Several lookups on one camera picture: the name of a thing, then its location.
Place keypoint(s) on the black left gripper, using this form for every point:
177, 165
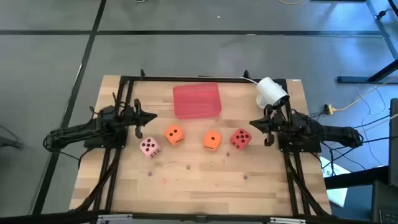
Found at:
133, 116

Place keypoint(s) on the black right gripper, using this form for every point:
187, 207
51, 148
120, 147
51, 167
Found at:
276, 123

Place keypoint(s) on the red foam die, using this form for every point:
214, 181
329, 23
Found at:
241, 138

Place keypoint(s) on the pink foam die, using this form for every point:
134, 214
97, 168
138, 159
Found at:
149, 146

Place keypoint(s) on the orange foam die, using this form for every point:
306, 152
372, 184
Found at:
212, 140
174, 134

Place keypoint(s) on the pink translucent plastic bin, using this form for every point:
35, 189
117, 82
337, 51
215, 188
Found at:
197, 101

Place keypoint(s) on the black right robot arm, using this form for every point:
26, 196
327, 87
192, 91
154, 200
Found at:
335, 133

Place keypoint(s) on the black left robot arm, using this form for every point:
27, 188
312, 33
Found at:
77, 130

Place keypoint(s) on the yellow power plug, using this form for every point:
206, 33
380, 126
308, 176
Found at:
329, 109

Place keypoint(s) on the black desk foot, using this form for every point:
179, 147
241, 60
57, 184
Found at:
357, 80

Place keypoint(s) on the white paper sign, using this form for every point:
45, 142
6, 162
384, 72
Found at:
339, 196

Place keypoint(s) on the black floor bar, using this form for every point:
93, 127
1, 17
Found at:
357, 179

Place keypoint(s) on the tall black box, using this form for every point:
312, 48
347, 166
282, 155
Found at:
394, 140

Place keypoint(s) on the grey chair leg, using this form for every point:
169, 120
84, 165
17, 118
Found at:
9, 143

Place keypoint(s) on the black horizontal crossbar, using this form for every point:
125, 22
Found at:
46, 217

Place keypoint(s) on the black equipment case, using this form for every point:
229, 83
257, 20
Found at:
385, 202

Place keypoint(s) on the white cylindrical camera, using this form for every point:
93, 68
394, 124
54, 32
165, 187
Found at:
270, 90

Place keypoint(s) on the black aluminium table frame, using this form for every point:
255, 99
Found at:
161, 77

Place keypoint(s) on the silver metal bracket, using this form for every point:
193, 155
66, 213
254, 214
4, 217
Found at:
287, 221
115, 218

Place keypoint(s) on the grey metal desk frame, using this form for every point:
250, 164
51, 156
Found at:
383, 31

